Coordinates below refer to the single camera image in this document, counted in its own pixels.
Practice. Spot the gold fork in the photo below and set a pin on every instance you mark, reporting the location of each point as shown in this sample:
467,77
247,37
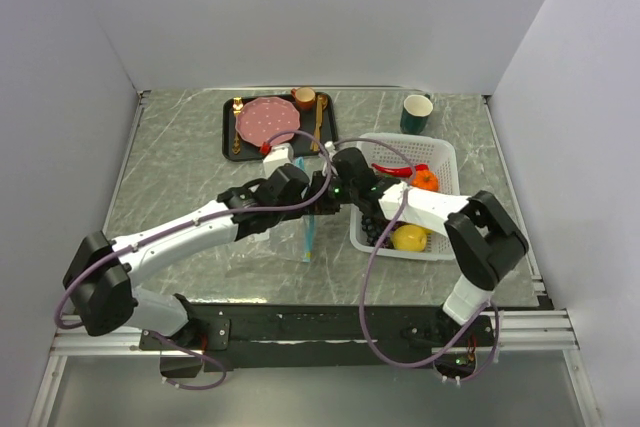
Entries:
237,109

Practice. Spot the clear zip top bag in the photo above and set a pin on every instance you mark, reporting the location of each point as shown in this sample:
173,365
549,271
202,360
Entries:
280,250

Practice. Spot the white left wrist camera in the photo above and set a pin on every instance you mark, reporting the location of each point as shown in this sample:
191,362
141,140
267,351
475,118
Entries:
278,156

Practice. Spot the gold knife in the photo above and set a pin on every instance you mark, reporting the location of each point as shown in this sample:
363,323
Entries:
318,123

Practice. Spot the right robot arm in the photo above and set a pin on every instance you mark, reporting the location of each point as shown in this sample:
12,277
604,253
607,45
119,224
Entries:
486,242

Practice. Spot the red chili pepper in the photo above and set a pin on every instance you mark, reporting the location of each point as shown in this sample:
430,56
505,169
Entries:
403,172

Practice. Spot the orange small cup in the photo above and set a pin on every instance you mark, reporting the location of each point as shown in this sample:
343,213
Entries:
304,98

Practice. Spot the gold spoon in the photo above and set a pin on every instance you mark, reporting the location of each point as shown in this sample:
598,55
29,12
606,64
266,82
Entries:
324,103

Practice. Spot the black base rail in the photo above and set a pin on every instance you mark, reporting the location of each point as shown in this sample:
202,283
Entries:
267,336

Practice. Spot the yellow lemon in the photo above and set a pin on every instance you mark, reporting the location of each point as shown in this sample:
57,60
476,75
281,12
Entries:
410,237

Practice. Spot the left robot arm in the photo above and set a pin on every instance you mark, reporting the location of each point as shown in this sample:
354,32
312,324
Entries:
104,280

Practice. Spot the dark purple grape bunch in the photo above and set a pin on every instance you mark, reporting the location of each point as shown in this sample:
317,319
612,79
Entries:
373,227

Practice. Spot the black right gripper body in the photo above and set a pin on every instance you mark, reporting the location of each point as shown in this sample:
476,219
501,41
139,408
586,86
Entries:
353,191

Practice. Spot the black serving tray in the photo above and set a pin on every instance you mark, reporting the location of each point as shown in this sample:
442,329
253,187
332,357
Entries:
300,144

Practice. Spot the dark green cup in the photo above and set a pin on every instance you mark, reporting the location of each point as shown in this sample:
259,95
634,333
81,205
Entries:
417,109

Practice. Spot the pink dotted plate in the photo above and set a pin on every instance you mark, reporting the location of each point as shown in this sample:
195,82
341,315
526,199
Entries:
264,117

